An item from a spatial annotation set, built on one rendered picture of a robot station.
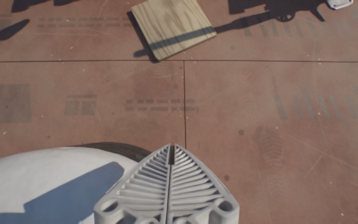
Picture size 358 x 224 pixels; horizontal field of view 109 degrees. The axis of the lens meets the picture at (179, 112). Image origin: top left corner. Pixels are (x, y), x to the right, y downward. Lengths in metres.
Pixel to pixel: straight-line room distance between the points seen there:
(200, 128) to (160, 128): 0.17
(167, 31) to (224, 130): 0.52
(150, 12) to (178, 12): 0.13
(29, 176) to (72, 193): 0.08
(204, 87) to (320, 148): 0.57
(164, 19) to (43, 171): 0.68
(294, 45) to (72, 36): 1.07
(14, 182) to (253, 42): 0.87
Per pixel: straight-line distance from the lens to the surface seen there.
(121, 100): 0.62
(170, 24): 0.73
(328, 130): 0.88
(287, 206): 0.78
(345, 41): 1.11
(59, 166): 0.31
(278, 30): 0.90
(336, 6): 1.20
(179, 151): 0.17
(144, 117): 0.58
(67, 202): 0.28
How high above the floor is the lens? 0.56
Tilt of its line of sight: 81 degrees down
